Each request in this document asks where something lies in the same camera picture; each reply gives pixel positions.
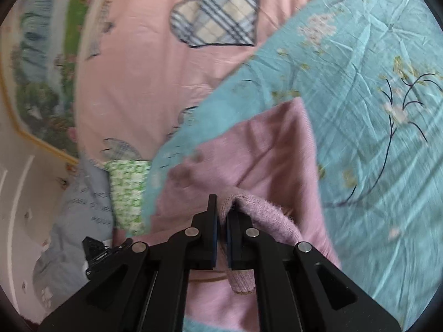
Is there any pink knit sweater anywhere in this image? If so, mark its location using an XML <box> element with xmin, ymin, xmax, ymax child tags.
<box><xmin>140</xmin><ymin>97</ymin><xmax>339</xmax><ymax>331</ymax></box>

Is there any grey printed pillow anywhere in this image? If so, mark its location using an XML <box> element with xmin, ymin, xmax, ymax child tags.
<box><xmin>32</xmin><ymin>157</ymin><xmax>114</xmax><ymax>315</ymax></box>

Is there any green white checked pillow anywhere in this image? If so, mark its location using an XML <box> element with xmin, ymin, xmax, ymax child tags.
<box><xmin>105</xmin><ymin>160</ymin><xmax>151</xmax><ymax>235</ymax></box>

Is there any pink quilt with plaid hearts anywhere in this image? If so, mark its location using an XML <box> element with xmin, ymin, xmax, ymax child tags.
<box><xmin>75</xmin><ymin>0</ymin><xmax>310</xmax><ymax>164</ymax></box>

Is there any teal floral blanket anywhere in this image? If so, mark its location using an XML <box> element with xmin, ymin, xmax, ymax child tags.
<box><xmin>142</xmin><ymin>0</ymin><xmax>442</xmax><ymax>330</ymax></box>

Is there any framed landscape painting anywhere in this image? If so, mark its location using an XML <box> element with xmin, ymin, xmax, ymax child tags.
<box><xmin>1</xmin><ymin>0</ymin><xmax>92</xmax><ymax>160</ymax></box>

